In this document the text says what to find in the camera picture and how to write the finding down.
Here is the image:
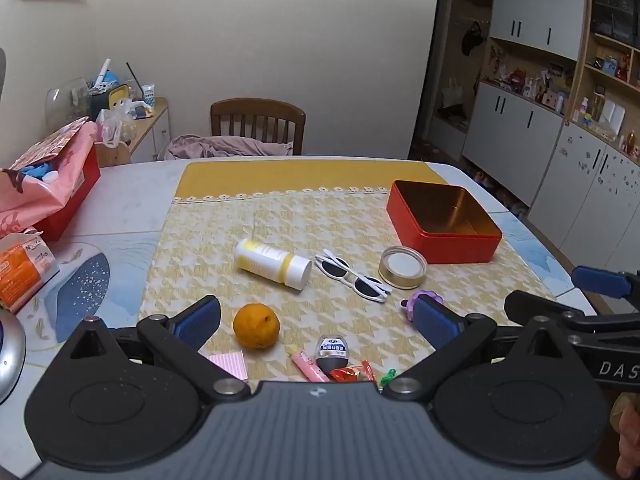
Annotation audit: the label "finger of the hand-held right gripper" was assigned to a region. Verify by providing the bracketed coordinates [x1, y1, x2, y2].
[571, 265, 640, 302]
[504, 290, 593, 333]

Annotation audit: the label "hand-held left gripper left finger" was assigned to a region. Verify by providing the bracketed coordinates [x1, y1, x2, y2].
[62, 295, 252, 404]

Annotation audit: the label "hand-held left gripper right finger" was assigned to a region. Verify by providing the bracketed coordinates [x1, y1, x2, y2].
[382, 294, 578, 404]

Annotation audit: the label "purple plastic toy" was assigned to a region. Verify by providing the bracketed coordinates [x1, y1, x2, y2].
[400, 291, 446, 322]

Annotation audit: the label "pink striped notepad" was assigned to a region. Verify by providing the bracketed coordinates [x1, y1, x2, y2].
[207, 350, 249, 381]

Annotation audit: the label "orange fruit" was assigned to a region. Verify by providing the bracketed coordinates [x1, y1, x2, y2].
[233, 303, 280, 350]

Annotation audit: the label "red metal tin box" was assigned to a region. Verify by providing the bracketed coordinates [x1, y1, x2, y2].
[386, 180, 503, 265]

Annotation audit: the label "white yellow plastic bottle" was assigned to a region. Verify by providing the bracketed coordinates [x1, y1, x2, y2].
[234, 238, 313, 292]

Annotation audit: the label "white frame sunglasses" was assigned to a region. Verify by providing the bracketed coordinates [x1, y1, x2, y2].
[314, 249, 393, 304]

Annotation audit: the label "person's right hand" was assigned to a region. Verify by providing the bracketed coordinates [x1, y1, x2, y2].
[610, 392, 640, 480]

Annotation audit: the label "round gold tin lid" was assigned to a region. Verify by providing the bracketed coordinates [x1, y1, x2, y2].
[378, 246, 429, 290]

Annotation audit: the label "red candy wrapper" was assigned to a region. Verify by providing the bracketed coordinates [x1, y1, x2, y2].
[330, 366, 367, 384]

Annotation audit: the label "grey white round container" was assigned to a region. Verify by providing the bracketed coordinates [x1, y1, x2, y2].
[315, 334, 349, 374]

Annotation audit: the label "pink tube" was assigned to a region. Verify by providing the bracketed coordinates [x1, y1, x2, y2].
[291, 349, 331, 383]

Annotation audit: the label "yellow houndstooth tablecloth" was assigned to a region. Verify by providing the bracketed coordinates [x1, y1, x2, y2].
[135, 159, 571, 396]

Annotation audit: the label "pink cloth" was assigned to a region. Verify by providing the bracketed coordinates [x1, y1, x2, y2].
[165, 135, 294, 161]

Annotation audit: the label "red storage box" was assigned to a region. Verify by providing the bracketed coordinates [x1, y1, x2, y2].
[30, 142, 102, 242]

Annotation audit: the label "orange white paper packet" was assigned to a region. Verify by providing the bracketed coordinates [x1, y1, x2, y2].
[0, 229, 61, 314]

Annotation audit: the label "wooden side table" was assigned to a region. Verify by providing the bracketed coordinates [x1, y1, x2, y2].
[95, 97, 170, 167]

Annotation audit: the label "grey round device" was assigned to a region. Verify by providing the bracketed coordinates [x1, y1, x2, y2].
[0, 307, 27, 404]

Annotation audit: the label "red box with pink bag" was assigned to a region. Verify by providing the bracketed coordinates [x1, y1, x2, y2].
[0, 116, 98, 239]

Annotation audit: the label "brown wooden chair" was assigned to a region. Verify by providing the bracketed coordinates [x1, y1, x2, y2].
[210, 98, 307, 156]

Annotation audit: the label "clear plastic bag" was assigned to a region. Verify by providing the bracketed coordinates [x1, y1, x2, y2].
[95, 100, 139, 149]

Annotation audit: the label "white hanging bag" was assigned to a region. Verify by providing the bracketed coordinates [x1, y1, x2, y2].
[442, 77, 466, 109]

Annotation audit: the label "yellow grey box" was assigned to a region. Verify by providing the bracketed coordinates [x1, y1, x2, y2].
[90, 84, 132, 121]

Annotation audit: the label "black hanging bag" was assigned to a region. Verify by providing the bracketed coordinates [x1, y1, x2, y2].
[461, 22, 487, 57]

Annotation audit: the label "white wall cabinet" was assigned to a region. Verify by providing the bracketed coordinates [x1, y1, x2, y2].
[452, 0, 640, 261]

